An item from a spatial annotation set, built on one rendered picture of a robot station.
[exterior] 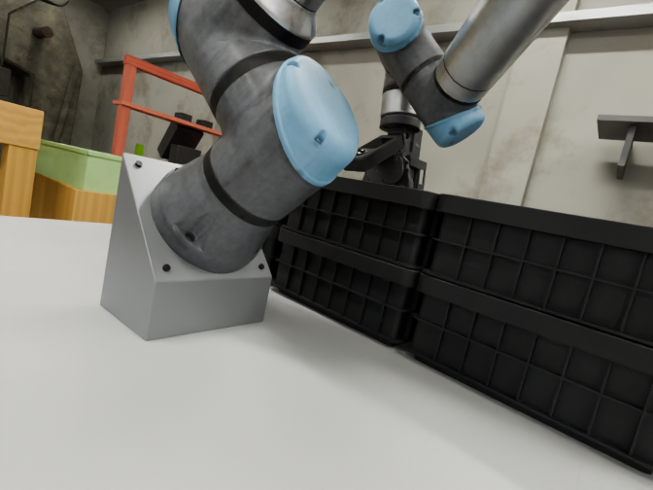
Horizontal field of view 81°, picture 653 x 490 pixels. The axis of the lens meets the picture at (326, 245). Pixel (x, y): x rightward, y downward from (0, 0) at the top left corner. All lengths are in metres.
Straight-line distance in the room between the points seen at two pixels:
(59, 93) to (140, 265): 6.93
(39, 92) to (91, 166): 5.14
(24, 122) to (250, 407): 1.85
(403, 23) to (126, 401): 0.54
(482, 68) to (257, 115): 0.27
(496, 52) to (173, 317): 0.46
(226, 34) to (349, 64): 3.75
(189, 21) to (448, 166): 3.01
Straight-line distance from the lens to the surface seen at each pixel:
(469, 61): 0.51
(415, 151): 0.73
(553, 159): 3.20
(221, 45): 0.44
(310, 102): 0.37
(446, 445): 0.40
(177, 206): 0.46
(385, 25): 0.61
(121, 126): 4.05
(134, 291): 0.48
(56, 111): 7.34
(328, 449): 0.34
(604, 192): 3.13
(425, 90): 0.58
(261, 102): 0.39
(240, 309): 0.53
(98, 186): 2.17
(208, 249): 0.46
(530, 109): 3.22
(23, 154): 2.10
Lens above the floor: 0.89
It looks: 7 degrees down
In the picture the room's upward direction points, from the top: 12 degrees clockwise
